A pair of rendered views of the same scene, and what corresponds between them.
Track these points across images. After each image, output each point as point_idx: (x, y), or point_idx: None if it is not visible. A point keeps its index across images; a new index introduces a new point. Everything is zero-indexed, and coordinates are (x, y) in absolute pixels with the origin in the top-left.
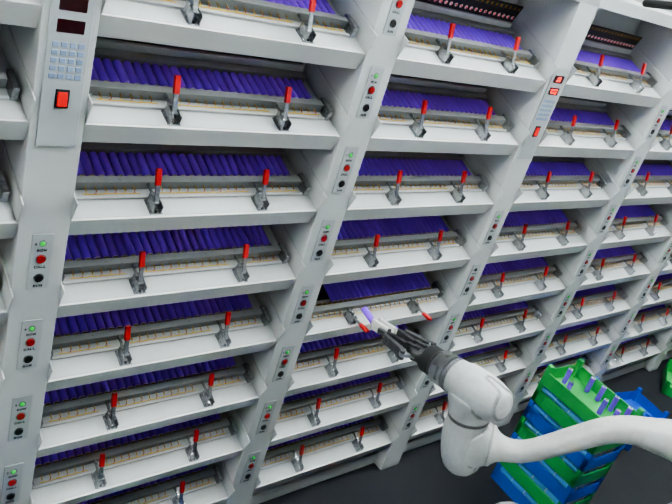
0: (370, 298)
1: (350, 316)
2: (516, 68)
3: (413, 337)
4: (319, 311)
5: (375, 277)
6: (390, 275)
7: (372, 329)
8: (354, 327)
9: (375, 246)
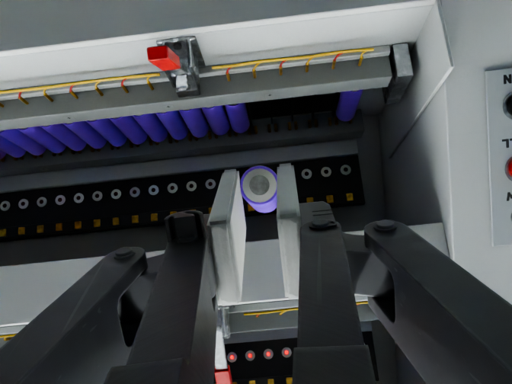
0: (80, 120)
1: (196, 74)
2: None
3: (105, 369)
4: (332, 81)
5: (158, 254)
6: (81, 262)
7: (294, 171)
8: (161, 26)
9: (228, 372)
